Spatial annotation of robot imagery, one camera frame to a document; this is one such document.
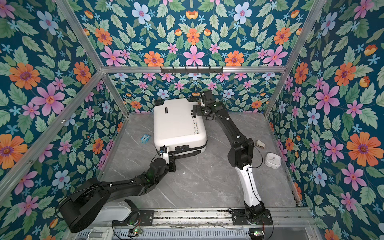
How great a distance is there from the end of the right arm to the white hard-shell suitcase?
0.06m

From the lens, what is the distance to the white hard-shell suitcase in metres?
0.83

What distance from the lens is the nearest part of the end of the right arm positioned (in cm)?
68
